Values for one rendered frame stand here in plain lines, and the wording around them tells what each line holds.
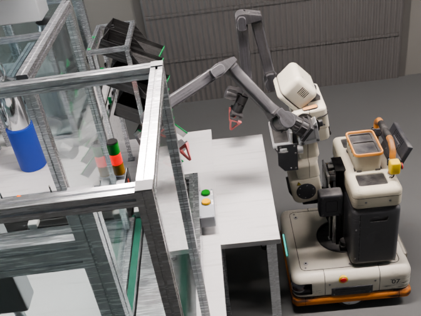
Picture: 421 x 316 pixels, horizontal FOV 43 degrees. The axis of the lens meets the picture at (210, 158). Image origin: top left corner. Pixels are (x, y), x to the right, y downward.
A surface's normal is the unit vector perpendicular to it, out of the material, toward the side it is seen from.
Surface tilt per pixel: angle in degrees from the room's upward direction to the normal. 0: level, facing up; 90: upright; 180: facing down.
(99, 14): 90
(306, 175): 90
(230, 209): 0
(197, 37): 90
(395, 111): 0
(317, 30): 90
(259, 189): 0
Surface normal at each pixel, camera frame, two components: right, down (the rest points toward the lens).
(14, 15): 0.04, 0.55
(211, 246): -0.12, -0.83
